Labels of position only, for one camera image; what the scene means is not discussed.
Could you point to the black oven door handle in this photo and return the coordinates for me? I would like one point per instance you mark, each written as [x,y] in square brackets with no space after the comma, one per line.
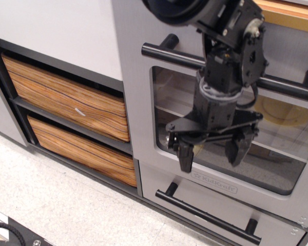
[165,52]

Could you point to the upper wood-pattern fabric bin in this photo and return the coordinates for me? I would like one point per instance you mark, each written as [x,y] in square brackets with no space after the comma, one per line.
[93,109]

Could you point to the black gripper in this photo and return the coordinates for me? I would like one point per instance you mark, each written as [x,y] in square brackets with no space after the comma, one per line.
[213,119]

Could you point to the wooden countertop edge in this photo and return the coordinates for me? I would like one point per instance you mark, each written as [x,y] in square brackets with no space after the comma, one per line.
[284,13]

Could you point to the grey oven rack shelf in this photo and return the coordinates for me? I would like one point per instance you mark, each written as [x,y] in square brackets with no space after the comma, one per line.
[291,141]

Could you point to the grey oven door with window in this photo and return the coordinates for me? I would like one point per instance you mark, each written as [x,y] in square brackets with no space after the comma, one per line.
[158,92]

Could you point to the wood-pattern fabric bin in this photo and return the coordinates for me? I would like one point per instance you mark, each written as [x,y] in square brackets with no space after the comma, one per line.
[93,109]
[106,160]

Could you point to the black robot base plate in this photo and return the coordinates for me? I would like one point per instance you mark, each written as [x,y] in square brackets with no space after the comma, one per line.
[29,236]

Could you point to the yellow round plate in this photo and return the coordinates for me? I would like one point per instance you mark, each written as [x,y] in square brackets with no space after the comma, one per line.
[281,113]

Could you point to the dark grey shelf frame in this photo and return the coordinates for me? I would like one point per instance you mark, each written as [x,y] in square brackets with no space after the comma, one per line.
[20,108]

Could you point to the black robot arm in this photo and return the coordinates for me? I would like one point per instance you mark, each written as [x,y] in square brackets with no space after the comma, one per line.
[232,38]

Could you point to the grey cabinet side panel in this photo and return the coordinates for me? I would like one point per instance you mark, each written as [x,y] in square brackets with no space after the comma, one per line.
[8,123]

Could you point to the lower wood-pattern fabric bin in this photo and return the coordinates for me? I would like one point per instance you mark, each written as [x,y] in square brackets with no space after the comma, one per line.
[106,160]

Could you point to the black drawer handle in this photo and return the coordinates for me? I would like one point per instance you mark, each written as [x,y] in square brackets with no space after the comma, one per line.
[247,234]

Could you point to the grey bottom drawer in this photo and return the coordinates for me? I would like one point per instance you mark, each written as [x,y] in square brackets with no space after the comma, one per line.
[271,230]

